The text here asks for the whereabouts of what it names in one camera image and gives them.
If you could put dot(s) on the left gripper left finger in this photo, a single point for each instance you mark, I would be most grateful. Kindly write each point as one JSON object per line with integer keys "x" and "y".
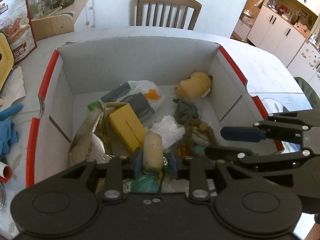
{"x": 120, "y": 169}

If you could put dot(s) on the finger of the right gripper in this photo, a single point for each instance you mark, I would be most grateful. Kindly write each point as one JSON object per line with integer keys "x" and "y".
{"x": 246, "y": 134}
{"x": 226, "y": 153}

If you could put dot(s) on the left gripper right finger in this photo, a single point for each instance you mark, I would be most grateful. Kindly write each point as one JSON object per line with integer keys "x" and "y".
{"x": 189, "y": 175}

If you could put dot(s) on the cream monster face plush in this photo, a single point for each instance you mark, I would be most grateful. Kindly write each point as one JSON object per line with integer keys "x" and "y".
{"x": 197, "y": 133}

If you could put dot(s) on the white beads plastic bag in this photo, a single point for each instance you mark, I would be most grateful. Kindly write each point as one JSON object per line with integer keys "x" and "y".
{"x": 169, "y": 130}

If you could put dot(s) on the cream yellow candle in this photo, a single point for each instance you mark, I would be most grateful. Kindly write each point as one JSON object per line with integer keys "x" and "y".
{"x": 152, "y": 152}

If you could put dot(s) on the silver foil snack bag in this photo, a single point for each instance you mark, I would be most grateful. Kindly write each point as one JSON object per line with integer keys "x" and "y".
{"x": 92, "y": 141}

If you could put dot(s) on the yellow small box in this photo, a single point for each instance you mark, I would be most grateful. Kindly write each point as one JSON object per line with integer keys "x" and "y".
{"x": 127, "y": 127}

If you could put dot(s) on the hotdog plush toy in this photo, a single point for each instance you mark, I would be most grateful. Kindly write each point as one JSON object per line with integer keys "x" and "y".
{"x": 197, "y": 86}

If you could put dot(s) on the white tissue pack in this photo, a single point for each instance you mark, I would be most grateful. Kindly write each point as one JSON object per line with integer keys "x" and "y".
{"x": 144, "y": 96}

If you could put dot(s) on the green jacket on chair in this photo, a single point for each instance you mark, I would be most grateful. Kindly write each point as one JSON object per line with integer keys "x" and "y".
{"x": 309, "y": 92}

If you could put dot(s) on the red cardboard box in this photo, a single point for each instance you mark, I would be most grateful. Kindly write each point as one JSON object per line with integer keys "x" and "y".
{"x": 140, "y": 72}

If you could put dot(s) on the blue rubber glove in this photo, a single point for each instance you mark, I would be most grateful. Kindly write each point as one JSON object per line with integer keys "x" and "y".
{"x": 9, "y": 134}

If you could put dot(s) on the wooden dining chair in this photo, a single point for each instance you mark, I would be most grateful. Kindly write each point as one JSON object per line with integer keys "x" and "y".
{"x": 177, "y": 14}

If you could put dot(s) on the yellow tissue box holder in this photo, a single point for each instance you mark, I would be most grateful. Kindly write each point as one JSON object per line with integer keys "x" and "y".
{"x": 7, "y": 59}

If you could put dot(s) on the white sideboard cabinet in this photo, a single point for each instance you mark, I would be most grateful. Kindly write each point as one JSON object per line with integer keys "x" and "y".
{"x": 77, "y": 17}

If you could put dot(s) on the red white snack bag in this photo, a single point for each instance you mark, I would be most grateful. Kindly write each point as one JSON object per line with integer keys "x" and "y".
{"x": 17, "y": 27}

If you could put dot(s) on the white wall cabinet unit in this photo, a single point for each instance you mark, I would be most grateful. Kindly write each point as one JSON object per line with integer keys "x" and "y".
{"x": 283, "y": 28}

